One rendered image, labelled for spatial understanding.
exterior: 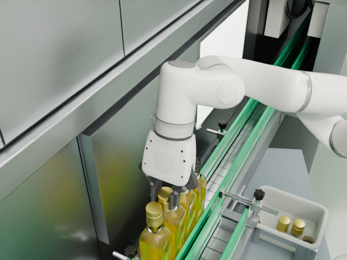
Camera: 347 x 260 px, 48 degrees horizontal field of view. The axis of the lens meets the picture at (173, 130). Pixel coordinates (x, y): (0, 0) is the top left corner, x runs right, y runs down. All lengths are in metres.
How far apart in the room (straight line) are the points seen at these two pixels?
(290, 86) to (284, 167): 0.80
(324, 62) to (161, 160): 1.14
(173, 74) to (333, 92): 0.32
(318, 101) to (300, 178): 0.75
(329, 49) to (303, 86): 0.96
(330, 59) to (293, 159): 0.45
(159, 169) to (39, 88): 0.28
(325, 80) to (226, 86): 0.22
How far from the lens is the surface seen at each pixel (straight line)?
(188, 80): 0.68
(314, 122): 0.92
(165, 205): 0.82
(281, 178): 1.49
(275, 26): 1.87
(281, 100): 0.78
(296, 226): 1.28
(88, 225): 0.92
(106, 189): 0.86
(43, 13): 0.63
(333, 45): 1.72
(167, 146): 0.73
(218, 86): 0.68
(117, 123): 0.80
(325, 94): 0.80
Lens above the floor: 1.78
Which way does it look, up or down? 39 degrees down
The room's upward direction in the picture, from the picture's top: straight up
